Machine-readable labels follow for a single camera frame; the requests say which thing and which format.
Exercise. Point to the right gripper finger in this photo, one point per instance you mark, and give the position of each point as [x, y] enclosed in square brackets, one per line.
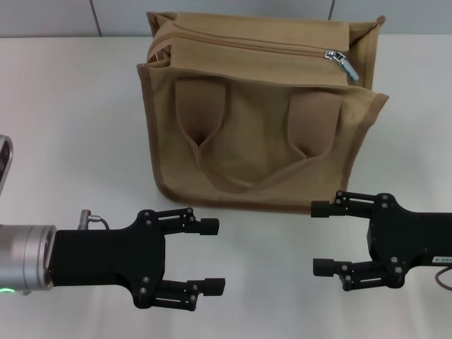
[360, 277]
[349, 206]

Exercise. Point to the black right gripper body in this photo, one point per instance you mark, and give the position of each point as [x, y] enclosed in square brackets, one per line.
[406, 240]

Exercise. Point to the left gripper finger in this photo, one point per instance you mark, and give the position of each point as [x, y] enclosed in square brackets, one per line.
[183, 224]
[183, 295]

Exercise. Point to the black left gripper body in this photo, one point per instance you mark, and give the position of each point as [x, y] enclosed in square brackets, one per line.
[106, 257]

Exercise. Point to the khaki canvas food bag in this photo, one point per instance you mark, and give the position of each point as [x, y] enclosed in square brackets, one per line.
[254, 141]

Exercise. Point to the silver metal zipper pull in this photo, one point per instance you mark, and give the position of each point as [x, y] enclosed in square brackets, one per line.
[347, 67]

